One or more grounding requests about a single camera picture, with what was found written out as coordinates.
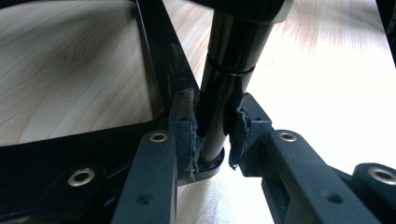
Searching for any black two-tier wavy tray stand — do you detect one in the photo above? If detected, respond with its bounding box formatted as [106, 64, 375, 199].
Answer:
[0, 0, 293, 218]

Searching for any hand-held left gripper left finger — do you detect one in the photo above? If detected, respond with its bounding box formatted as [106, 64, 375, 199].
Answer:
[110, 88, 202, 224]

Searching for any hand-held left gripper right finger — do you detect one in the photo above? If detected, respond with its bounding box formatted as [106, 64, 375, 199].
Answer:
[228, 92, 382, 224]

